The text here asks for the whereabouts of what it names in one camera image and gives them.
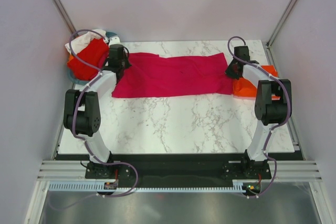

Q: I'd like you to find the magenta t shirt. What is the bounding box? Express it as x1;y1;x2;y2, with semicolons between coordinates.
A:
112;52;233;98

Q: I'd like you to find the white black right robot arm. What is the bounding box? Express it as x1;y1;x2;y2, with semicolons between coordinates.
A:
223;46;292;179

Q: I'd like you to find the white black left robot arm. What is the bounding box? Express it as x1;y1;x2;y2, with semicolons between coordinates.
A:
63;44;131;179

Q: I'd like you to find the folded orange t shirt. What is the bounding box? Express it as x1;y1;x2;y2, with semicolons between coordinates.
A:
233;65;278;100

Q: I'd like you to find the red t shirt in basket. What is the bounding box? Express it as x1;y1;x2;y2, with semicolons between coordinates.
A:
67;39;109;81

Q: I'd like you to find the teal laundry basket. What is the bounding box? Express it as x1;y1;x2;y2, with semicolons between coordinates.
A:
65;29;120;85

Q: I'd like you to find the white black t shirt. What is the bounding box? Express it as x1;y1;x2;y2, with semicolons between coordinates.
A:
71;29;118;54

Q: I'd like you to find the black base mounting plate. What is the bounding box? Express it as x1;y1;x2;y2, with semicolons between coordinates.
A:
56;151;303;187

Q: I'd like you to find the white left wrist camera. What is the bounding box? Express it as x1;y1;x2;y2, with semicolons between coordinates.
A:
103;36;121;47

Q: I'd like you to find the left aluminium corner post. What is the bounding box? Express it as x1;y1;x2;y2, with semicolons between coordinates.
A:
52;0;76;33

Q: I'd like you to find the white slotted cable duct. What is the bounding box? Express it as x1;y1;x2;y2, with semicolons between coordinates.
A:
48;181;261;193

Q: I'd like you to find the aluminium frame rail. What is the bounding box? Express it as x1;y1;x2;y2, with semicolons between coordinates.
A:
37;161;322;182

